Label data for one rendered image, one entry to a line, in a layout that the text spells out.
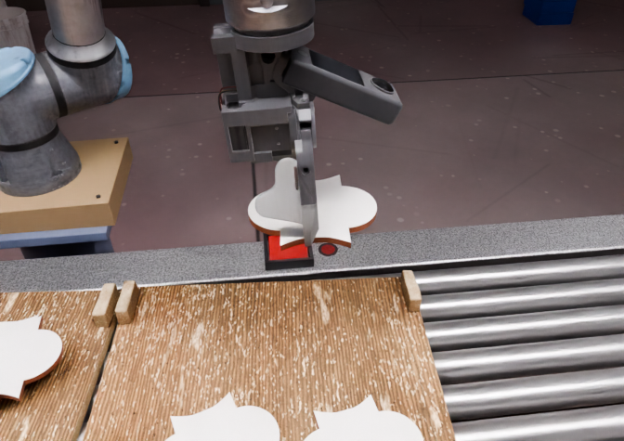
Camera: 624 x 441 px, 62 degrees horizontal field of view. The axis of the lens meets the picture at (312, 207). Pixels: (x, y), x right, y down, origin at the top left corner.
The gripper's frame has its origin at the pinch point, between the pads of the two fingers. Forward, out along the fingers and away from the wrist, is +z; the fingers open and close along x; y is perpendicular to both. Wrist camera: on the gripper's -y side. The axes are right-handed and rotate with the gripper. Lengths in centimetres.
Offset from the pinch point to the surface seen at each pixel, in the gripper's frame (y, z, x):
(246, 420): 9.3, 19.4, 12.6
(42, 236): 49, 24, -29
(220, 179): 44, 111, -173
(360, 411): -3.5, 20.2, 12.2
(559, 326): -32.7, 25.1, -0.9
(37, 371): 33.1, 15.2, 6.8
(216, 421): 12.6, 19.1, 12.5
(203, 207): 50, 111, -150
